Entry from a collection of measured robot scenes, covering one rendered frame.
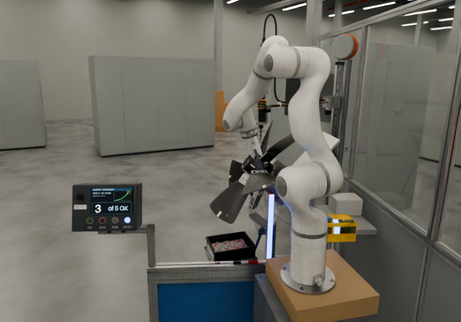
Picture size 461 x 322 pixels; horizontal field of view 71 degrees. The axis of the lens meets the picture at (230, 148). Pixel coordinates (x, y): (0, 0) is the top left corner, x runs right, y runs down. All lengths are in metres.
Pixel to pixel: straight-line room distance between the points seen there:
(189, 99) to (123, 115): 1.48
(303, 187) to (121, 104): 6.20
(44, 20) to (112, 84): 7.03
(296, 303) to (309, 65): 0.75
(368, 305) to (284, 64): 0.82
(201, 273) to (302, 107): 0.89
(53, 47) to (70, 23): 1.07
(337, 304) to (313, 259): 0.15
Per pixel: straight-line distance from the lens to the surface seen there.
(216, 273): 1.55
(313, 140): 1.05
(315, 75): 1.09
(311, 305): 1.15
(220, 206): 1.84
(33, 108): 8.48
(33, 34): 13.61
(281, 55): 1.02
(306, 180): 1.01
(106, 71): 6.94
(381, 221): 2.06
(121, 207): 1.40
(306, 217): 1.07
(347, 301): 1.19
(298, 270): 1.19
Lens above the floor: 1.70
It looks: 13 degrees down
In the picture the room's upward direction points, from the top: 1 degrees clockwise
